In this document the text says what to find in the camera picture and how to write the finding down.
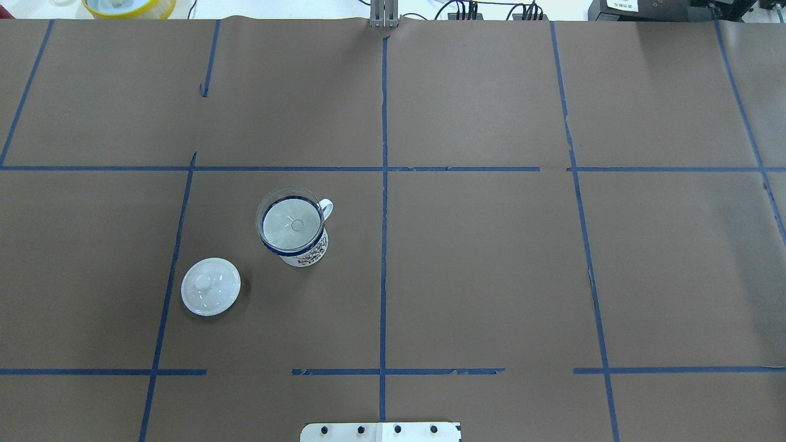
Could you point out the clear plastic funnel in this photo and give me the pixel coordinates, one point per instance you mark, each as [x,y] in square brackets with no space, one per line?
[291,221]

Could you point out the white cup lid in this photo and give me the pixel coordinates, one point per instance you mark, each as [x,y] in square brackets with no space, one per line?
[210,286]

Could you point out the white enamel cup blue rim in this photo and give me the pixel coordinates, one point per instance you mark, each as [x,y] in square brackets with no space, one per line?
[304,236]

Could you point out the black device box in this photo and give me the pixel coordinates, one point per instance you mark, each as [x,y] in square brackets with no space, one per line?
[668,11]

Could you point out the yellow tape roll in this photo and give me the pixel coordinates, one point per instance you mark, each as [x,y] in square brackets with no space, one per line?
[130,10]

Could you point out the aluminium frame post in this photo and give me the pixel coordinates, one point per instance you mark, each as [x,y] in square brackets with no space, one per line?
[384,14]

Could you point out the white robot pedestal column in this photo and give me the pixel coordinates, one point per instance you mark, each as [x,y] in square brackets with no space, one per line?
[382,431]

